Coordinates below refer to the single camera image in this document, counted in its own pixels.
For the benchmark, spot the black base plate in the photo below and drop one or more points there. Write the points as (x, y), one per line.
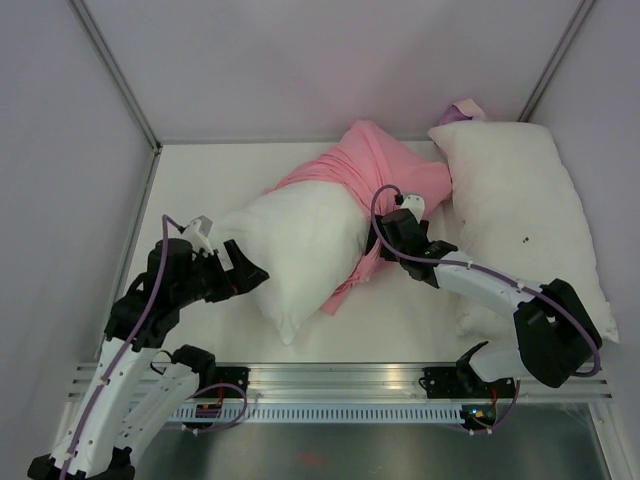
(235, 379)
(447, 382)

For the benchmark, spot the pink purple cloth behind pillow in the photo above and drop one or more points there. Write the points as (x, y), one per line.
(463, 110)

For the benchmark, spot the aluminium mounting rail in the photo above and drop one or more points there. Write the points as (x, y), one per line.
(391, 382)

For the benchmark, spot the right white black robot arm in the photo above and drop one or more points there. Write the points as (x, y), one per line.
(555, 338)

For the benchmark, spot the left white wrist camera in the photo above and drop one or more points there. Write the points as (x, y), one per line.
(197, 234)

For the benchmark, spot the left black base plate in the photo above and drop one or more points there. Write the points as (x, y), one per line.
(235, 379)

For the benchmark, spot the pink pillowcase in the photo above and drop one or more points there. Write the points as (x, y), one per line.
(365, 159)

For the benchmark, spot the aluminium corner post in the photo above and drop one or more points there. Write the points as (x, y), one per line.
(559, 54)
(99, 43)

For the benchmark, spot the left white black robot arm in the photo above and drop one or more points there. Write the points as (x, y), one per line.
(108, 435)

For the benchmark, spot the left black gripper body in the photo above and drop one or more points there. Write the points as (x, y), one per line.
(208, 280)

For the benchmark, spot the white slotted cable duct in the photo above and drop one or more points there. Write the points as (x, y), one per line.
(394, 413)

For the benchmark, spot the large white bare pillow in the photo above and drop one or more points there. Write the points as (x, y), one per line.
(519, 211)

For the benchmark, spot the right aluminium corner post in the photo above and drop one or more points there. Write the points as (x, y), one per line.
(559, 54)

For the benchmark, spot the left aluminium corner post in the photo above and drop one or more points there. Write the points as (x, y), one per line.
(99, 43)

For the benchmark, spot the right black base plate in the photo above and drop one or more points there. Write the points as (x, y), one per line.
(447, 382)

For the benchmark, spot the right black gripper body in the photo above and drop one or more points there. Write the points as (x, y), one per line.
(382, 231)

